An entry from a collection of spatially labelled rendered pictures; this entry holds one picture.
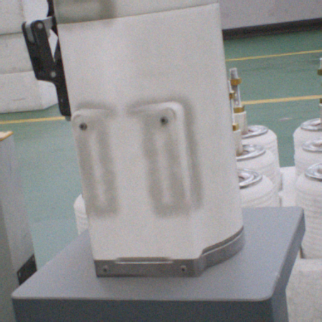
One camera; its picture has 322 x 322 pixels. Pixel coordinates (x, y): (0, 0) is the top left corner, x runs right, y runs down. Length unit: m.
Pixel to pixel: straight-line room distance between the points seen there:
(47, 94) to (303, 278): 2.81
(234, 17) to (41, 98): 2.96
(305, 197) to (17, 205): 0.34
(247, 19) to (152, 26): 5.65
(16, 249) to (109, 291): 0.48
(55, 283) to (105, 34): 0.14
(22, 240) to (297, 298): 0.34
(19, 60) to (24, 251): 2.55
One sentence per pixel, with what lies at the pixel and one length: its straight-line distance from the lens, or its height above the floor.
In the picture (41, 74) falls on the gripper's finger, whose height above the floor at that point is 0.39.
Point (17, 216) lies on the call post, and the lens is 0.87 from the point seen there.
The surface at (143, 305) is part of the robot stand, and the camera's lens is 0.38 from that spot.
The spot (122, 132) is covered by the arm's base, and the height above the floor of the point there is 0.38.
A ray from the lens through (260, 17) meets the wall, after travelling 6.00.
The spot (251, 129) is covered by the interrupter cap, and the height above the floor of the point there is 0.25.
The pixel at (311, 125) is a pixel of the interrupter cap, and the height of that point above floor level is 0.25.
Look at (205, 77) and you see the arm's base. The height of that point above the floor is 0.40.
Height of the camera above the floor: 0.45
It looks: 13 degrees down
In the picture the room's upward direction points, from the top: 8 degrees counter-clockwise
